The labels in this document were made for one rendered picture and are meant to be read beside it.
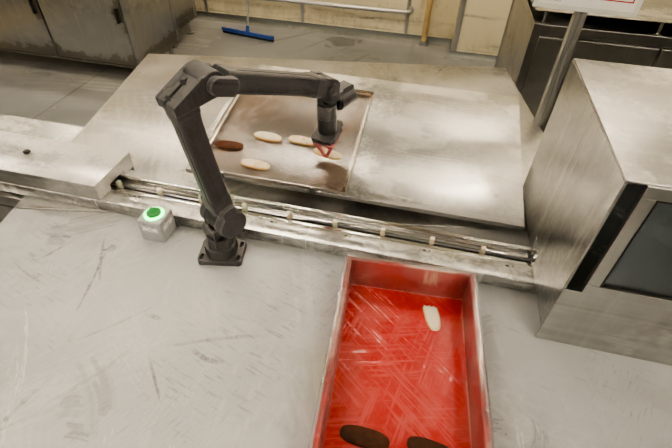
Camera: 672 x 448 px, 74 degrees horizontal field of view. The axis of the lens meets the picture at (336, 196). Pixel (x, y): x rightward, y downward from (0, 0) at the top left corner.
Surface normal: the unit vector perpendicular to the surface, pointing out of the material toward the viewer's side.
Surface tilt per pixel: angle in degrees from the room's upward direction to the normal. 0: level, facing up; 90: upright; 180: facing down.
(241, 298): 0
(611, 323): 90
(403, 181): 10
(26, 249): 0
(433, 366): 0
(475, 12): 90
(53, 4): 90
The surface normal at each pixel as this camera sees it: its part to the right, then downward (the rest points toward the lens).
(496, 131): -0.01, -0.64
